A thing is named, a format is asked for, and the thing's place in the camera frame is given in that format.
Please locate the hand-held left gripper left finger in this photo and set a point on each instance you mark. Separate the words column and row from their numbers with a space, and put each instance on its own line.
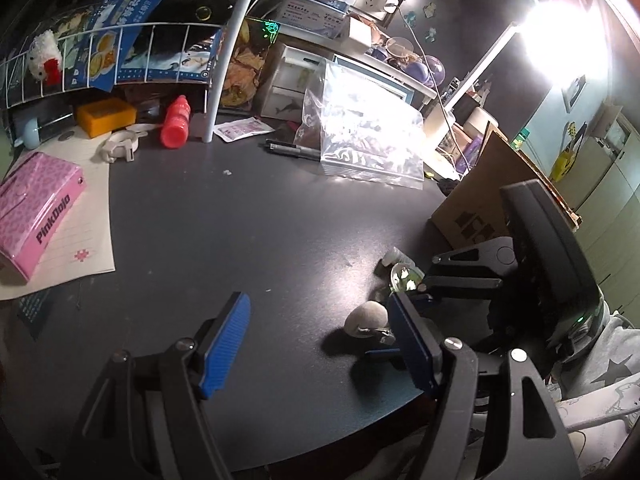
column 225, row 345

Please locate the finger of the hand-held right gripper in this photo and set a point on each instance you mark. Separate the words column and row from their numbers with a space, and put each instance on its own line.
column 385, row 353
column 465, row 270

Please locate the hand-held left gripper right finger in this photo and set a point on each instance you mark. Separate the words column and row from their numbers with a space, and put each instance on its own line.
column 410, row 345

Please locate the small white plush with face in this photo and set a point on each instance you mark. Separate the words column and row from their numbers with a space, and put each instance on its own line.
column 365, row 317

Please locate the clear round container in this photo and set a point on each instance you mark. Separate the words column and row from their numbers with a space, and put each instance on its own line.
column 406, row 277

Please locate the brown cardboard box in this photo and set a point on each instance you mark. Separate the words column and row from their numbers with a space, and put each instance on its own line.
column 475, row 200

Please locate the small pale plastic piece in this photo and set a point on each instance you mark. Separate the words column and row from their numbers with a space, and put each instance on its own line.
column 395, row 259

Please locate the grey star print clothing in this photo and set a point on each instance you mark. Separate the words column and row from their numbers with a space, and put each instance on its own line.
column 610, row 360

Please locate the white cup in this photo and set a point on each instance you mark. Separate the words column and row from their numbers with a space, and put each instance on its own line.
column 480, row 120

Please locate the clear zip bag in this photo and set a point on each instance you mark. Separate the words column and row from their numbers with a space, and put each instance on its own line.
column 365, row 130

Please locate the clear purple capsule ball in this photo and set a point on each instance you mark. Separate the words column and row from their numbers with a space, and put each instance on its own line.
column 431, row 70

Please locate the white desk lamp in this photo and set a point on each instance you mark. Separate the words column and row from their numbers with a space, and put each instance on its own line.
column 485, row 65

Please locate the black marker pen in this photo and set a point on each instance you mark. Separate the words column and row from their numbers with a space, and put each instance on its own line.
column 295, row 150

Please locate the white desk shelf riser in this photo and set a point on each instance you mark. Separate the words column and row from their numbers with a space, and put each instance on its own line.
column 390, row 67

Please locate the pink and white sachet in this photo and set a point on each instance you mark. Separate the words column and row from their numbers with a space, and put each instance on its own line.
column 242, row 129

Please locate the red plastic bottle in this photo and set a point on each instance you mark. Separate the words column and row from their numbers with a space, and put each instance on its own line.
column 175, row 125

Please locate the white tape holder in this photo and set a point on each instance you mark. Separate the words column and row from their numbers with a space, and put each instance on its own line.
column 120, row 145

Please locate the pink patterned box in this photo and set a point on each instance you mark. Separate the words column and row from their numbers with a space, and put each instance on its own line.
column 35, row 210

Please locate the orange box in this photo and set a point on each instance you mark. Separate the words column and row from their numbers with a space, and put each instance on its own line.
column 105, row 117

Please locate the small white drawer unit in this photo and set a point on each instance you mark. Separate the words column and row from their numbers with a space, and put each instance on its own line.
column 285, row 85

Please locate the small white box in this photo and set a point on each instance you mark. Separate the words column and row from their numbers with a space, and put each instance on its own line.
column 361, row 31

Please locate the snack photo bag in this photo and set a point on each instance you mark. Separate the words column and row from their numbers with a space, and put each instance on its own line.
column 245, row 70

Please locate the white power strip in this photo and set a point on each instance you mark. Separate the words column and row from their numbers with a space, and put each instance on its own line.
column 377, row 2

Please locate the white labelled box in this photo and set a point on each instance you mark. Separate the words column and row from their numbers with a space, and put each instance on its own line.
column 310, row 17

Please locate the blue snack packet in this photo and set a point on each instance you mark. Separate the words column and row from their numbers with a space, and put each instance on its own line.
column 107, row 35

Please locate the white and red plush toy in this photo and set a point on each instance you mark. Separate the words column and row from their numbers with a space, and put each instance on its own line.
column 46, row 57

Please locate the yellow wall hanging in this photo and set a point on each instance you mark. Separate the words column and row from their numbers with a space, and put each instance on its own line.
column 565, row 157

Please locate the framed wall picture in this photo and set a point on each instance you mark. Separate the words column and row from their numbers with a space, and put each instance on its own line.
column 574, row 92

